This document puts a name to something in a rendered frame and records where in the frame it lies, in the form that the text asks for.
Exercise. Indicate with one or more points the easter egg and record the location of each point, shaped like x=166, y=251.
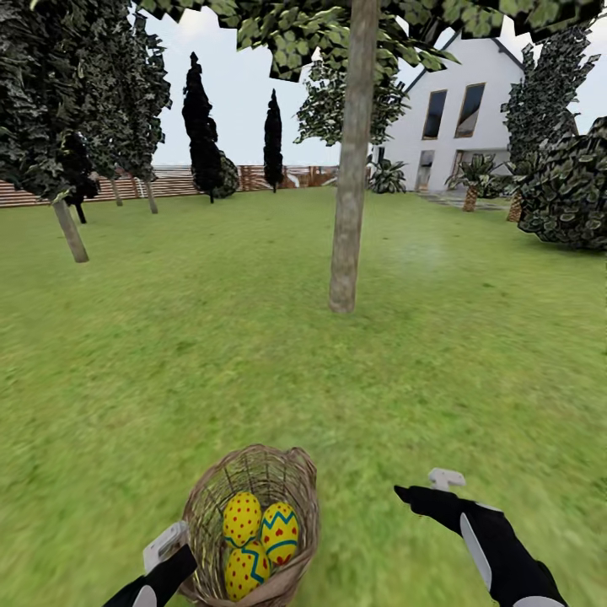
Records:
x=279, y=533
x=246, y=570
x=241, y=520

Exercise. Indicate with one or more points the wicker basket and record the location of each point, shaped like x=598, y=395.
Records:
x=206, y=586

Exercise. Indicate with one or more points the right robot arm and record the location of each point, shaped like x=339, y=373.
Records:
x=512, y=576

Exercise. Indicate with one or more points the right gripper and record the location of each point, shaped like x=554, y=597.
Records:
x=426, y=502

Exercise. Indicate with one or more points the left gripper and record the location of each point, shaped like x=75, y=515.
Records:
x=177, y=569

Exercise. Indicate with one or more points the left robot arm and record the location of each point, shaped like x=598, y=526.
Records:
x=165, y=574

